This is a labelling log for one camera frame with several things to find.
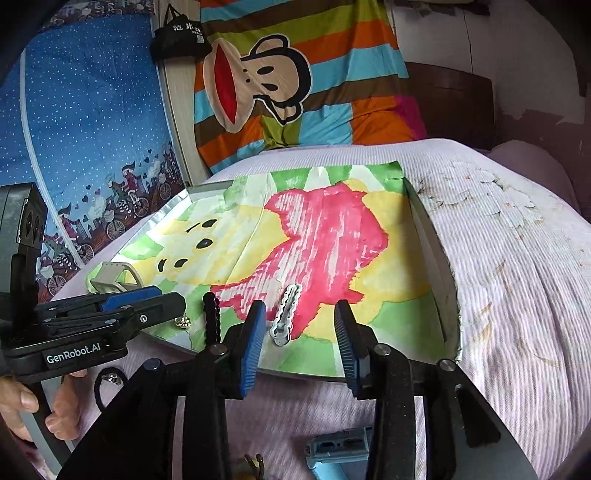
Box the black braided hair clip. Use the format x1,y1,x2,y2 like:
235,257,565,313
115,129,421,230
202,292,222,347

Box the black hair tie with charm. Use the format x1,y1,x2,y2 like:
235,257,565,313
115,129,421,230
93,367,130,416

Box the blue bicycle print curtain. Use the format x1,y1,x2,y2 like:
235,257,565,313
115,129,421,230
0,14,185,301

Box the dark wooden headboard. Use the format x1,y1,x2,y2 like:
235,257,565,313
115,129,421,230
404,61,495,151

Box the light blue wrist watch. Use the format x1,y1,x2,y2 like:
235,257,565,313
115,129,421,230
304,427,375,480

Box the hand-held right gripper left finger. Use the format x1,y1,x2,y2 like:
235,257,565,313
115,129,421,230
55,300,269,480

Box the black bag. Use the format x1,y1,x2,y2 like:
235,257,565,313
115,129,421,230
150,4,213,61

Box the brown bangle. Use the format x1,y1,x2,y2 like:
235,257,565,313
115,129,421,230
243,455,266,480

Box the silver rhinestone hair clip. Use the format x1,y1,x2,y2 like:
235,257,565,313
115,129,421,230
269,284,303,347

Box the pink pillow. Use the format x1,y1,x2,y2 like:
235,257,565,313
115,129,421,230
478,141,580,217

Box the beige hair claw clip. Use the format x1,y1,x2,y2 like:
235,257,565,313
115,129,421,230
89,261,144,294

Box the person's left hand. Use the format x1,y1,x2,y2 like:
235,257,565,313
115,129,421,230
0,369,90,455

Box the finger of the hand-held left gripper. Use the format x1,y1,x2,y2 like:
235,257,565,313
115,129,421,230
34,285,163,320
41,292,187,352

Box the striped monkey print blanket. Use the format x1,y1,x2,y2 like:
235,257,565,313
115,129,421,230
193,0,428,176

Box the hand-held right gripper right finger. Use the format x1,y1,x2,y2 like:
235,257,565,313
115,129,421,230
333,299,541,480

